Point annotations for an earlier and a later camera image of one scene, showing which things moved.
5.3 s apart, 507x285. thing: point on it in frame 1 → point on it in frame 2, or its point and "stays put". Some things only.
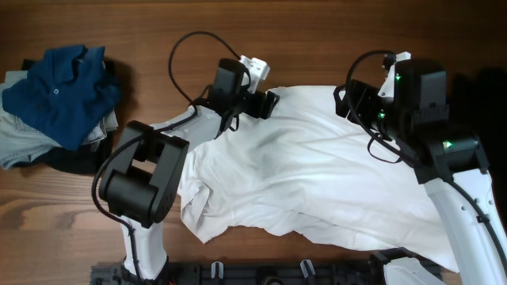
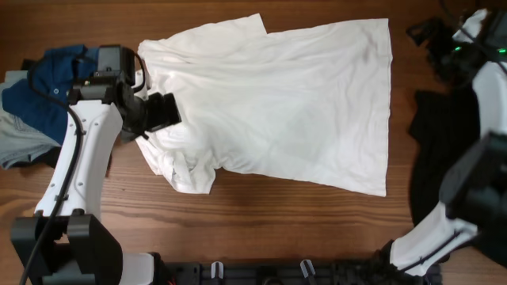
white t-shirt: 311,165 → 309,104
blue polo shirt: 66,94 stays put
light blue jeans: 21,142 stays put
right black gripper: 362,95 → 441,44
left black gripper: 262,102 → 167,115
